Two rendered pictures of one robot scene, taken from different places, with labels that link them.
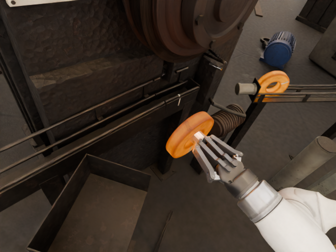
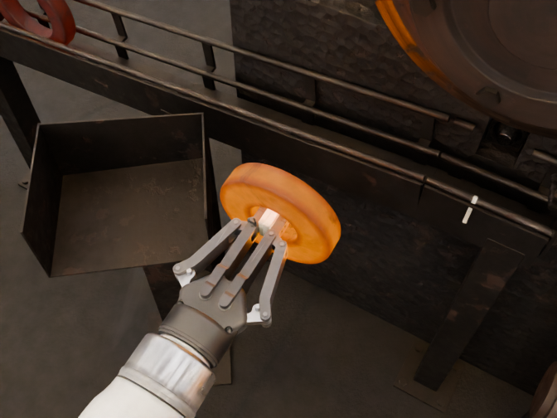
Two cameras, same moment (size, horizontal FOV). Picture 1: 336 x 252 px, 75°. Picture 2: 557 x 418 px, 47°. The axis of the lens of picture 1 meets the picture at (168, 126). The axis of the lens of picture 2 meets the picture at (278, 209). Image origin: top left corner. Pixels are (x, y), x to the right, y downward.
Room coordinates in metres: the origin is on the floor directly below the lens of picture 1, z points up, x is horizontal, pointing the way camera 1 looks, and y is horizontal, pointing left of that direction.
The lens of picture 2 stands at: (0.34, -0.49, 1.48)
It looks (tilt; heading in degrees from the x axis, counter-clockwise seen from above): 56 degrees down; 81
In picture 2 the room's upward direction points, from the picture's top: straight up
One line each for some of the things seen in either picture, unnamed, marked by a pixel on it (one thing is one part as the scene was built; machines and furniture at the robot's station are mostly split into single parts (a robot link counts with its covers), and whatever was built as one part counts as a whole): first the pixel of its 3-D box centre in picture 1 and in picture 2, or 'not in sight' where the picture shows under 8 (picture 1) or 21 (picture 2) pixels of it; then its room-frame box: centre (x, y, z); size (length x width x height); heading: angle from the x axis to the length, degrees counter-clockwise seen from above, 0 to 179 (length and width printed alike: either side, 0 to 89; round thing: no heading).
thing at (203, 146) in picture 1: (211, 158); (230, 262); (0.34, -0.13, 0.84); 0.11 x 0.01 x 0.04; 53
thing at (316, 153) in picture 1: (297, 169); not in sight; (0.86, -0.84, 0.26); 0.12 x 0.12 x 0.52
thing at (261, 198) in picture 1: (257, 199); (170, 374); (0.26, -0.25, 0.83); 0.09 x 0.06 x 0.09; 141
